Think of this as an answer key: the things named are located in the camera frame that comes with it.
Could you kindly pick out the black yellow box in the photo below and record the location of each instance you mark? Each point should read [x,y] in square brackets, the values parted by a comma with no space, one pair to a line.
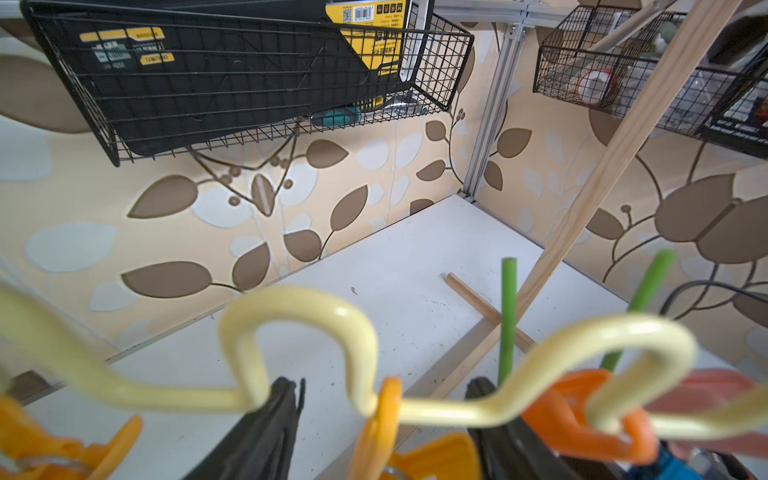
[169,75]

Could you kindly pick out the wooden clothes rack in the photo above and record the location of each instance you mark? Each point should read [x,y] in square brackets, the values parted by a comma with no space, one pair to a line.
[600,180]

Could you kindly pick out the right black wire basket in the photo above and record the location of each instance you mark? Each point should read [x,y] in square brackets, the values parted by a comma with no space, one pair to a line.
[694,75]

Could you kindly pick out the pink end clothespin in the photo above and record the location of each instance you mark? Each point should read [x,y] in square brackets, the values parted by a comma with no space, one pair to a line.
[703,390]

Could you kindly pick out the black wire basket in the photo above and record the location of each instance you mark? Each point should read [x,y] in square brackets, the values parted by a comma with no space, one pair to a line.
[434,54]
[694,75]

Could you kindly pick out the white artificial tulip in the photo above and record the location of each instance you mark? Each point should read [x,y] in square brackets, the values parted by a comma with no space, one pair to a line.
[649,286]
[508,323]

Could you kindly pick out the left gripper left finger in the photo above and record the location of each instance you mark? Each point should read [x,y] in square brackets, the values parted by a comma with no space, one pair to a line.
[260,446]

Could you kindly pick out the yellow clip hanger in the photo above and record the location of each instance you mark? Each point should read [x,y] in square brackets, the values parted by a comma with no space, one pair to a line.
[667,352]

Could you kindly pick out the back black wire basket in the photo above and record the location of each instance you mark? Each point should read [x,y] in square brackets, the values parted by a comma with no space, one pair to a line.
[434,54]

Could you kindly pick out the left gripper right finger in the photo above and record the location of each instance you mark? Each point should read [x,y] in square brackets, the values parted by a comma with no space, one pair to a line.
[514,451]

